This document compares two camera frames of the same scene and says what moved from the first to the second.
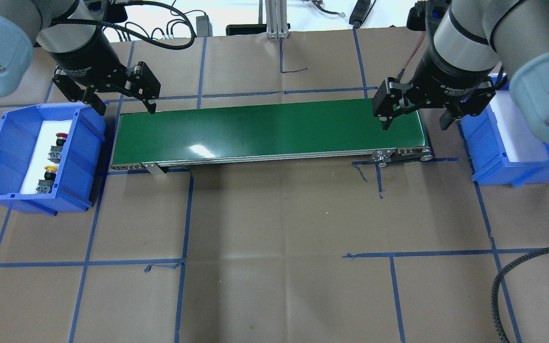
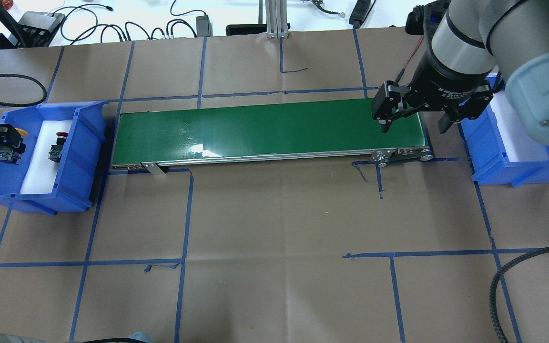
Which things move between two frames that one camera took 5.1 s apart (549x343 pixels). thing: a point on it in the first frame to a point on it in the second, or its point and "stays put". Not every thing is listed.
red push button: x=55 y=153 stays put
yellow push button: x=45 y=186 to x=8 y=155
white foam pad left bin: x=47 y=138 stays put
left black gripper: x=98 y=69 to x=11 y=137
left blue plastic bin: x=9 y=146 stays put
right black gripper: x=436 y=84 stays put
